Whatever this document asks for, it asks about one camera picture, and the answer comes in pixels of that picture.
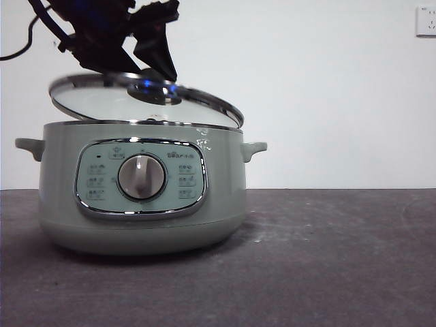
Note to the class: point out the white wall socket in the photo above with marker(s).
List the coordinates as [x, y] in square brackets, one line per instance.
[427, 22]

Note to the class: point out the pale green electric pot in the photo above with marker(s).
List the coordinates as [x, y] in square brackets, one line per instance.
[58, 190]

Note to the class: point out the glass lid with green knob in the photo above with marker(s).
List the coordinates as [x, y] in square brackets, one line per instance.
[95, 98]

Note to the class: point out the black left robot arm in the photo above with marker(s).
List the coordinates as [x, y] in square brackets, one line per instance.
[102, 20]

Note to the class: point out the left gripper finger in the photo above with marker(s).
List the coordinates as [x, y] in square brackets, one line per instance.
[105, 58]
[158, 51]

